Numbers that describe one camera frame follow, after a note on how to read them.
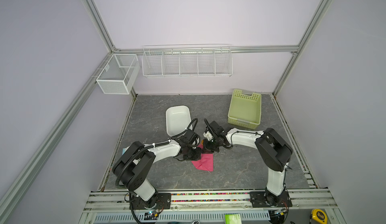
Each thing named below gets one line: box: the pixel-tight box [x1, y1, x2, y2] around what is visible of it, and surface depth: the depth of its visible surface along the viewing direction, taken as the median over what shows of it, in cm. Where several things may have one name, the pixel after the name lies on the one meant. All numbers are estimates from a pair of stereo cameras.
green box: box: [224, 213, 242, 224], surface depth 68 cm
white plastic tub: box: [165, 105, 192, 138], surface depth 107 cm
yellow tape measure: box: [311, 208, 328, 224], surface depth 69 cm
